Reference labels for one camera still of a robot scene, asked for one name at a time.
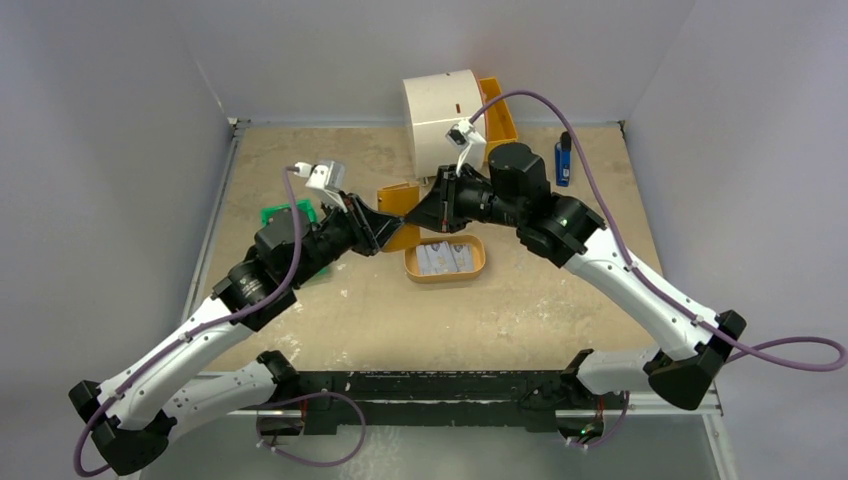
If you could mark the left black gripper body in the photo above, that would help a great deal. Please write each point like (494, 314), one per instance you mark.
(340, 234)

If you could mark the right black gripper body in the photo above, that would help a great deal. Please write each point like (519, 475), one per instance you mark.
(448, 202)

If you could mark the yellow leather card holder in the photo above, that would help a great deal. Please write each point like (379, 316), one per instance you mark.
(399, 200)

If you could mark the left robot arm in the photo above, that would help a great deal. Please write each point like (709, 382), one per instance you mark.
(241, 304)

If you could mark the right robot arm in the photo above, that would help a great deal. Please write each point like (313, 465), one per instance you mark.
(692, 341)

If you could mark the green plastic bin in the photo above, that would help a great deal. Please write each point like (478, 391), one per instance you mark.
(275, 244)

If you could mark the yellow oval plastic tray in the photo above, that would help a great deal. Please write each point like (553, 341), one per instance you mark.
(478, 254)

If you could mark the yellow open drawer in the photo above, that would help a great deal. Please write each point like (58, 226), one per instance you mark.
(500, 127)

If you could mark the cream round drawer cabinet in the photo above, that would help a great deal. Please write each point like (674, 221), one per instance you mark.
(434, 104)

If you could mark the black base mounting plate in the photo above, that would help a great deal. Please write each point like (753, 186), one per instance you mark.
(538, 401)

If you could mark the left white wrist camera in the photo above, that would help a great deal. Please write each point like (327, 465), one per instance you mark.
(325, 179)

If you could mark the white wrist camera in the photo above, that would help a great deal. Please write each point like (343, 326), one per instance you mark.
(469, 142)
(325, 179)

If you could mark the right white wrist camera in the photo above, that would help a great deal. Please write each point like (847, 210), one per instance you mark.
(469, 142)

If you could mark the aluminium frame rail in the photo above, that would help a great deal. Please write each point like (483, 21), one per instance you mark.
(702, 404)

